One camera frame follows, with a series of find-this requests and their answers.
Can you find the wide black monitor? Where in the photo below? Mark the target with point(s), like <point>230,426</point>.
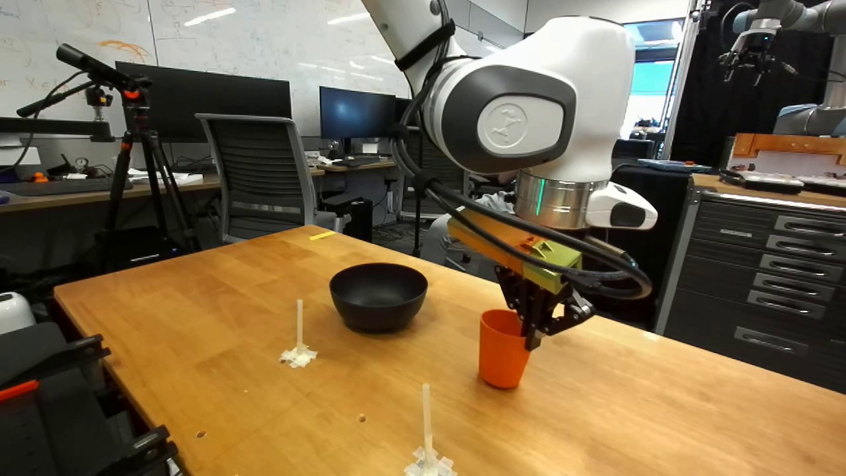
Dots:
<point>202,102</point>

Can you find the orange plastic cup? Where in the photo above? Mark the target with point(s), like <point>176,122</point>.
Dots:
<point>504,359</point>

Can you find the grey flat device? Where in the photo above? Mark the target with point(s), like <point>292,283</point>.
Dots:
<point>783,182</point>

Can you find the yellow wrist camera mount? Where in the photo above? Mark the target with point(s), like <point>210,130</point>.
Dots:
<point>512,248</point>

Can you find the wooden office desk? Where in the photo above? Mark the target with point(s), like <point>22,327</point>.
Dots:
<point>54,197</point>

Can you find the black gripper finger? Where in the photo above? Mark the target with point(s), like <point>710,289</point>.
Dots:
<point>509,305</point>
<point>535,335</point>

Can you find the grey background robot arm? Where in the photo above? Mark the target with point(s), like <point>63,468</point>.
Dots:
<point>756,35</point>

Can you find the yellow tape strip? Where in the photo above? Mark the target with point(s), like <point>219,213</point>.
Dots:
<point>320,236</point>

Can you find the grey drawer cabinet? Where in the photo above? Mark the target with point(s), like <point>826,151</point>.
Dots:
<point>768,266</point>

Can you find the orange white box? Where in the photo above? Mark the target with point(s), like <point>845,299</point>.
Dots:
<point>783,155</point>

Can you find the tall black cabinet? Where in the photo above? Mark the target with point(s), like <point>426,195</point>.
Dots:
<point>670,248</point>

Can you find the black waste bin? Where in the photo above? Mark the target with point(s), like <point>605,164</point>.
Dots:
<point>358,221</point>

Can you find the black camera tripod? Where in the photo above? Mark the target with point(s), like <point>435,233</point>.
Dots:
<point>75,60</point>

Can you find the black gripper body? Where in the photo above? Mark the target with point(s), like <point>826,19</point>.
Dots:
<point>531,295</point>

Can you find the black backdrop curtain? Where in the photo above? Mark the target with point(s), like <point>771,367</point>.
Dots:
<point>703,108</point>

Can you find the grey mesh office chair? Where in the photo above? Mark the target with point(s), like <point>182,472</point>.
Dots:
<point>255,174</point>

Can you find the white plastic container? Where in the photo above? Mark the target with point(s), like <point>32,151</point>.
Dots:
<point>13,312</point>

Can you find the white plastic peg stand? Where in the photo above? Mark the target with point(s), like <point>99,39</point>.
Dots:
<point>430,461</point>
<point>300,356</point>

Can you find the black computer monitor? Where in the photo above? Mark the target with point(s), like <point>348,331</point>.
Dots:
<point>358,111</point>

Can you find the black bowl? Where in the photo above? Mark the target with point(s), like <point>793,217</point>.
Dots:
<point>378,305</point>

